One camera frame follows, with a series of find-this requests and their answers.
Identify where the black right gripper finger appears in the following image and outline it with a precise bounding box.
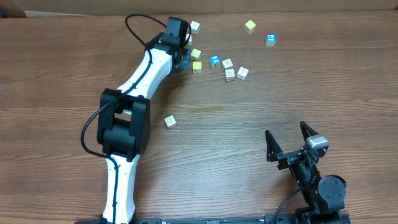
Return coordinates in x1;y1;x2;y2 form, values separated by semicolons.
300;121;318;141
265;130;283;162

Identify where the red K wooden block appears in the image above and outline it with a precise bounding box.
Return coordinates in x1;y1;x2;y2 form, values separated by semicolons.
224;68;235;82

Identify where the red letter wooden block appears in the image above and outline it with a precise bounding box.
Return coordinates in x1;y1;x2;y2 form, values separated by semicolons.
164;115;177;129

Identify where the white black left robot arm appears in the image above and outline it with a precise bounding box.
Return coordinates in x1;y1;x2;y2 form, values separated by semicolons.
97;33;191;223

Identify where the dark red wooden block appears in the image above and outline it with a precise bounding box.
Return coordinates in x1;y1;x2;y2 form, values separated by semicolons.
186;34;192;46

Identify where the pale yellow top block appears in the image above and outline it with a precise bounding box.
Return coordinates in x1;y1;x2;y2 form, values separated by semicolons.
190;49;201;61

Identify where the yellow top wooden block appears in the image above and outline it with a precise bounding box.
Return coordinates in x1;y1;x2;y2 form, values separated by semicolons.
192;61;202;73

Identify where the yellow wooden block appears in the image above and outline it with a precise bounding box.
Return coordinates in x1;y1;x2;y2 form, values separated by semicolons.
244;20;256;34
192;61;202;73

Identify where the teal J wooden block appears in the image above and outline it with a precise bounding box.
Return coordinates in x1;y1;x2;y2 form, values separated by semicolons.
190;21;200;35

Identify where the blue top wooden block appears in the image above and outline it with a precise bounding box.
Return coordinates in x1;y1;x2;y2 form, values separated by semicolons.
209;55;220;68

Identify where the plain white wooden block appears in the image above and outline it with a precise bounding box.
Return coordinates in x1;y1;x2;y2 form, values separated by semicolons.
221;58;233;71

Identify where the blue T wooden block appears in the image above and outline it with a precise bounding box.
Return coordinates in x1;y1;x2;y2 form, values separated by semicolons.
237;67;249;80

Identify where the far yellow wooden block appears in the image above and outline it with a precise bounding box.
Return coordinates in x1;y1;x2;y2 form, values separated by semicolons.
244;20;256;34

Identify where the far blue wooden block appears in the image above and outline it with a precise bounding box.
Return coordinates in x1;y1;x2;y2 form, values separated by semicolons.
266;34;276;47

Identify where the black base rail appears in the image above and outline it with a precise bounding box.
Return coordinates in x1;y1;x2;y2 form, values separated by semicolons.
75;214;351;224

